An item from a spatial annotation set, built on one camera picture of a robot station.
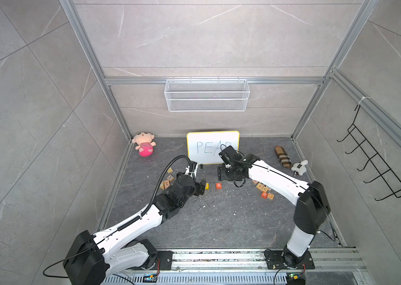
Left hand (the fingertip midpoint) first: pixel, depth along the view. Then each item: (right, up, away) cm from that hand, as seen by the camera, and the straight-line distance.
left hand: (199, 173), depth 79 cm
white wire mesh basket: (+1, +42, +22) cm, 48 cm away
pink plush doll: (-35, +15, +30) cm, 48 cm away
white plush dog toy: (+58, 0, +22) cm, 62 cm away
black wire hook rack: (+70, -3, -18) cm, 72 cm away
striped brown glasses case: (+51, +6, +29) cm, 59 cm away
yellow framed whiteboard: (+2, +12, +20) cm, 23 cm away
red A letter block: (+10, -9, +17) cm, 22 cm away
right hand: (+13, -2, +8) cm, 16 cm away
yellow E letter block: (+4, -9, +17) cm, 19 cm away
